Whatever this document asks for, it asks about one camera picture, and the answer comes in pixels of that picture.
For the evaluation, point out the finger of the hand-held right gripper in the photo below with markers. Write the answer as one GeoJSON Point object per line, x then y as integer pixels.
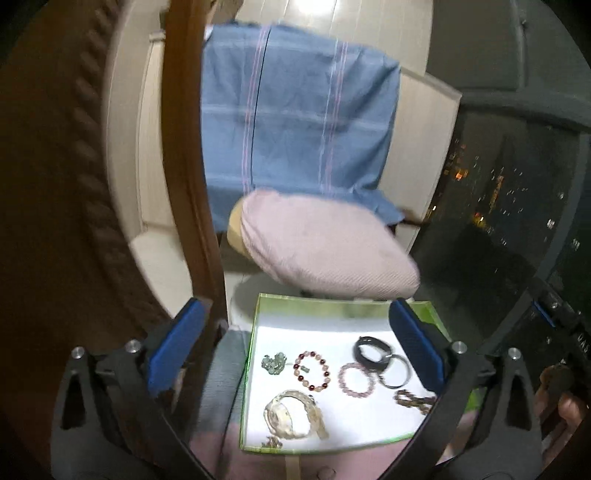
{"type": "Point", "coordinates": [545, 314]}

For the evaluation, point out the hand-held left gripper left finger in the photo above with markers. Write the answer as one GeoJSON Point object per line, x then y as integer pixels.
{"type": "Point", "coordinates": [178, 346]}

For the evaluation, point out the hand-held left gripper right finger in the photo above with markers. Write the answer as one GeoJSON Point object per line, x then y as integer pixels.
{"type": "Point", "coordinates": [415, 346]}

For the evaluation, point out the black bangle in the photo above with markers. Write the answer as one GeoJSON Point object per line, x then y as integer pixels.
{"type": "Point", "coordinates": [392, 385]}

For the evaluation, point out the black wristband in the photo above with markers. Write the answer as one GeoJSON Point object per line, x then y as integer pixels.
{"type": "Point", "coordinates": [369, 340]}

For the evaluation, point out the green jade pendant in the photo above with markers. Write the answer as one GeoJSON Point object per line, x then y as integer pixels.
{"type": "Point", "coordinates": [273, 363]}

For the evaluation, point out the green cardboard box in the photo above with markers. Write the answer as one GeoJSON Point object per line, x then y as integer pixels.
{"type": "Point", "coordinates": [295, 332]}

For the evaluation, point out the cream wristwatch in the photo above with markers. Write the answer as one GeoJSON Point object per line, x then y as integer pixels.
{"type": "Point", "coordinates": [279, 415]}

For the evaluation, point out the person's right hand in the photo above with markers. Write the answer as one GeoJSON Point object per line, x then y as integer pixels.
{"type": "Point", "coordinates": [570, 408]}

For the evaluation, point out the pink cushion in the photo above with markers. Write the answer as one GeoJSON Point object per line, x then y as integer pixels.
{"type": "Point", "coordinates": [323, 244]}

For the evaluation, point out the carved wooden chair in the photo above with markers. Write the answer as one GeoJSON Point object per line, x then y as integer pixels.
{"type": "Point", "coordinates": [46, 184]}

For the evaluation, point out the blue checked cloth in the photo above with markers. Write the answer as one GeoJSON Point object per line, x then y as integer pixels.
{"type": "Point", "coordinates": [295, 115]}

